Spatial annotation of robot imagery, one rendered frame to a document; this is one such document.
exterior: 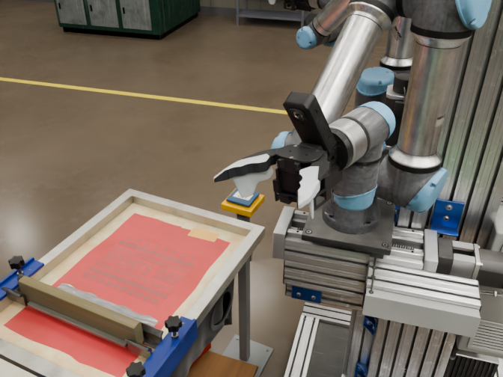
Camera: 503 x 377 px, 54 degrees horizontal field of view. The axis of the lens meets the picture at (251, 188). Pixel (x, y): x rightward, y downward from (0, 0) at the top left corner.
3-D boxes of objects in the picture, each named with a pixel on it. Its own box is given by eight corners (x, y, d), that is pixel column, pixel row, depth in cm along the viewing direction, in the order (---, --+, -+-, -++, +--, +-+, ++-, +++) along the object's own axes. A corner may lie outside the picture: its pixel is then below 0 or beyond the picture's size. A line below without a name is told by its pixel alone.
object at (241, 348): (235, 334, 257) (230, 179, 205) (273, 349, 249) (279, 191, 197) (214, 366, 240) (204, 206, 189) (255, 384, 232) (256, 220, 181)
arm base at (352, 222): (381, 206, 136) (386, 175, 130) (377, 238, 123) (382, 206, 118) (326, 197, 139) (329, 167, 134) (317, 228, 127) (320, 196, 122)
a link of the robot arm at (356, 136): (367, 122, 78) (324, 114, 83) (352, 132, 75) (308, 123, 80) (367, 164, 82) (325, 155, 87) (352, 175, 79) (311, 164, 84)
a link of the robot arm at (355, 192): (331, 181, 101) (336, 132, 95) (381, 201, 94) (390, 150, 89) (309, 197, 96) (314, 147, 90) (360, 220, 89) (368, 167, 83)
